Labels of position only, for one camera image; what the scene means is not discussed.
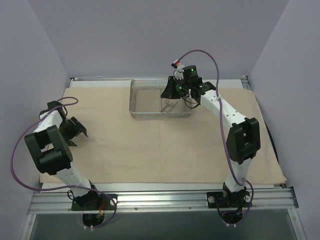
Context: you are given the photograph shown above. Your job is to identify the steel surgical scissors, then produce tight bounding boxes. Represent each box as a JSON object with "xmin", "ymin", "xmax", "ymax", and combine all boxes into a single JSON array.
[{"xmin": 159, "ymin": 99, "xmax": 178, "ymax": 113}]

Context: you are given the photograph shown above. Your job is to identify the wire mesh instrument tray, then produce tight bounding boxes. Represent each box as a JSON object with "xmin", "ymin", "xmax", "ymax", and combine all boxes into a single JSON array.
[{"xmin": 129, "ymin": 79, "xmax": 192, "ymax": 119}]

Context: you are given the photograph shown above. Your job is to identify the beige cloth wrap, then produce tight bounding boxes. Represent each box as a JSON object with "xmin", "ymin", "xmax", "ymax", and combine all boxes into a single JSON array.
[{"xmin": 39, "ymin": 86, "xmax": 288, "ymax": 186}]

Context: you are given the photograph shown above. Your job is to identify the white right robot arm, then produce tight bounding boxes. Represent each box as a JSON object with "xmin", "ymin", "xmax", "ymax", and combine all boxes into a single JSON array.
[{"xmin": 160, "ymin": 76, "xmax": 261, "ymax": 207}]

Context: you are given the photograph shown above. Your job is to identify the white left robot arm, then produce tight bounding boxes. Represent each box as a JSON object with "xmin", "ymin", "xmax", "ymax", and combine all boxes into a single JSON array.
[{"xmin": 24, "ymin": 100, "xmax": 101, "ymax": 210}]

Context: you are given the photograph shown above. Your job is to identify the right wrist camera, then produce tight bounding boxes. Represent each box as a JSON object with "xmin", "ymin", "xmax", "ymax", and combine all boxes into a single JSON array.
[{"xmin": 182, "ymin": 65, "xmax": 199, "ymax": 82}]

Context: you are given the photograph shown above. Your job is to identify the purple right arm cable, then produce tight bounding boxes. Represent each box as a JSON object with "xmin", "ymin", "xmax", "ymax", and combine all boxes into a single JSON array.
[{"xmin": 178, "ymin": 49, "xmax": 254, "ymax": 226}]

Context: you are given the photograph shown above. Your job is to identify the aluminium table edge rail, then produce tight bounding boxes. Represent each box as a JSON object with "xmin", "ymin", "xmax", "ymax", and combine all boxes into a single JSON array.
[{"xmin": 240, "ymin": 75, "xmax": 251, "ymax": 90}]

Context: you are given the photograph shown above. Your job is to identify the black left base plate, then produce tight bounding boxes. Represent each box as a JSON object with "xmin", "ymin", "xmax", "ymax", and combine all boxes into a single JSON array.
[{"xmin": 71, "ymin": 192, "xmax": 118, "ymax": 211}]

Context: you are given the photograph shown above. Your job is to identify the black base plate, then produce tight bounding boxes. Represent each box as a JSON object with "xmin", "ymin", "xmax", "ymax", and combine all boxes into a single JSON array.
[
  {"xmin": 71, "ymin": 192, "xmax": 118, "ymax": 211},
  {"xmin": 206, "ymin": 191, "xmax": 251, "ymax": 209}
]

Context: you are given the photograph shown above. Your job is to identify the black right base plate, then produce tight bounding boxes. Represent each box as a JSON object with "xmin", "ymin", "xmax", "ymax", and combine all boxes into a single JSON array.
[{"xmin": 206, "ymin": 191, "xmax": 251, "ymax": 209}]

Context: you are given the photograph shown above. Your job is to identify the aluminium front rail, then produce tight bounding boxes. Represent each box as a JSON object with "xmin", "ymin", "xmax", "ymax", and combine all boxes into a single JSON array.
[{"xmin": 28, "ymin": 188, "xmax": 298, "ymax": 214}]

